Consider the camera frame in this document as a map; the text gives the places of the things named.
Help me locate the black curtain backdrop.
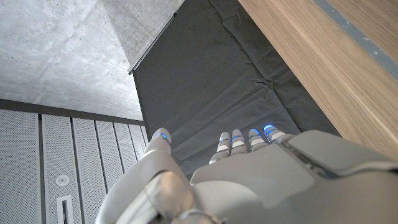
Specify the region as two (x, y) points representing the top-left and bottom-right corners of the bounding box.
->
(129, 0), (341, 181)

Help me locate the black curtain stand pole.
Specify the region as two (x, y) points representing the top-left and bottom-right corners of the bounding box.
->
(127, 12), (178, 75)

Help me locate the round white ceiling fixture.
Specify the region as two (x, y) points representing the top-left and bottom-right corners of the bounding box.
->
(55, 174), (70, 187)

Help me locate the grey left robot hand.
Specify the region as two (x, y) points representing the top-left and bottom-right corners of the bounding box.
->
(95, 124), (398, 224)

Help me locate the white ceiling slot vent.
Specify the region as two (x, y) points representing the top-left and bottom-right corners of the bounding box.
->
(56, 195), (75, 224)

